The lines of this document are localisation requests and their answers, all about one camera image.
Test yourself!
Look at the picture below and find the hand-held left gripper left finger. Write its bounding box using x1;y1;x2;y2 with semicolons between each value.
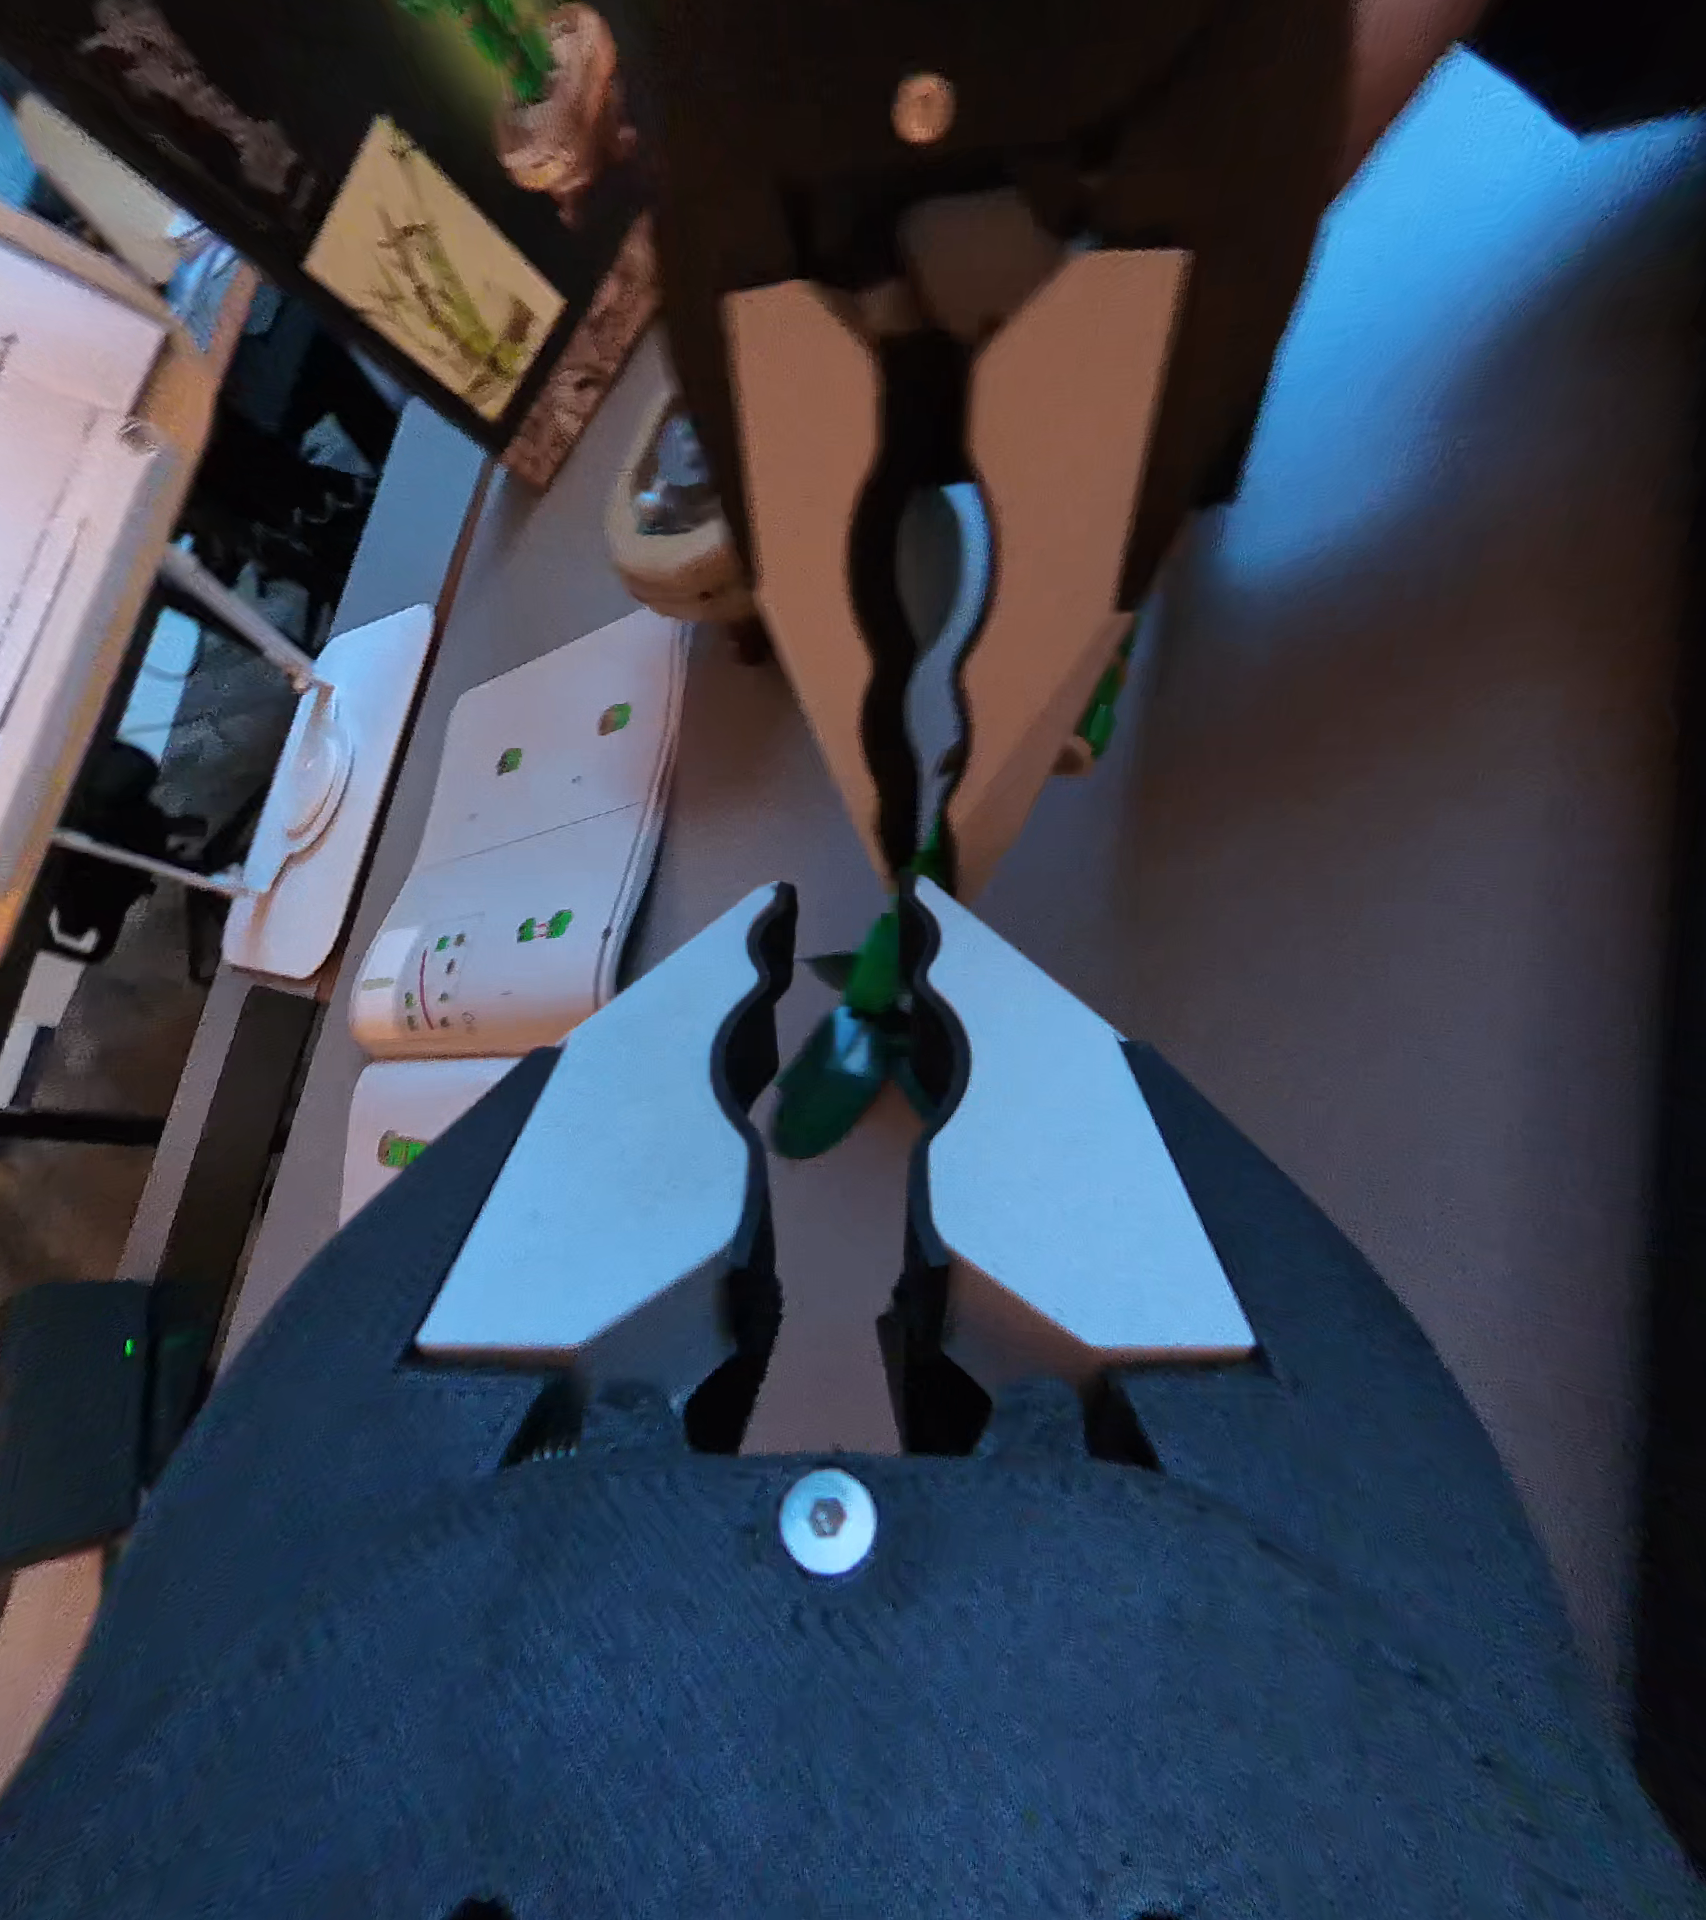
406;877;803;1452

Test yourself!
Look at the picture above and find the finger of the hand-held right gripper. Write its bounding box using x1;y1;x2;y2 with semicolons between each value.
717;271;934;887
927;244;1196;904

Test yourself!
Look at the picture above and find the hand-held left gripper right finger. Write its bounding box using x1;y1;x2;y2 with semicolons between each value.
873;881;1262;1452

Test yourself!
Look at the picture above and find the green toy bamboo stalk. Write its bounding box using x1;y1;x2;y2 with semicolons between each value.
1049;622;1145;781

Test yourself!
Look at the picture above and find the green toy branch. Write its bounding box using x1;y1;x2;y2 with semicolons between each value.
771;818;977;1164

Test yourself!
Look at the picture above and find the grey desk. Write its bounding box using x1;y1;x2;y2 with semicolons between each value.
0;44;1706;1890

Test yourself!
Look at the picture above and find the tan toy pot base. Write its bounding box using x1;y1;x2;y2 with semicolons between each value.
610;405;765;659

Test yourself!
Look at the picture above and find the open building booklet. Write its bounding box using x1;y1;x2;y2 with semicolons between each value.
343;609;689;1248

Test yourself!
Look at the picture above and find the instruction sheet on wooden stand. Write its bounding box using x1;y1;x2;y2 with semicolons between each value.
0;136;438;1029

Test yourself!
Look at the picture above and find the black toy set box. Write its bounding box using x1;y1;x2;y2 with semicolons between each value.
0;0;661;490

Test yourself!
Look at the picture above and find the dark box with green light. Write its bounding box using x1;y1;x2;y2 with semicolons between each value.
0;1281;217;1569

